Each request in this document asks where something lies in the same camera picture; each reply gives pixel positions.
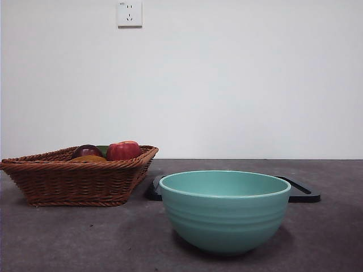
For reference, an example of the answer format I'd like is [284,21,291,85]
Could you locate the brown kiwi fruit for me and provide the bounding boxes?
[70,154,108,163]

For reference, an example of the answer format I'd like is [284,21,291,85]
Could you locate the teal ceramic bowl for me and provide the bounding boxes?
[158,169,292,257]

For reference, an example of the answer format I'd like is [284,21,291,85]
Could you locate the dark red apple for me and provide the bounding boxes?
[70,144,103,160]

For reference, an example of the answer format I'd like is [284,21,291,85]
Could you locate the brown wicker basket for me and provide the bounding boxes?
[0,144,159,207]

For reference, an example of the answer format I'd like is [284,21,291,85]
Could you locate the dark rectangular tray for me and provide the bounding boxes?
[145,174,322,203]

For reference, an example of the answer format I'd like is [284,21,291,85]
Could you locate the white wall socket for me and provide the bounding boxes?
[117,0,143,29]

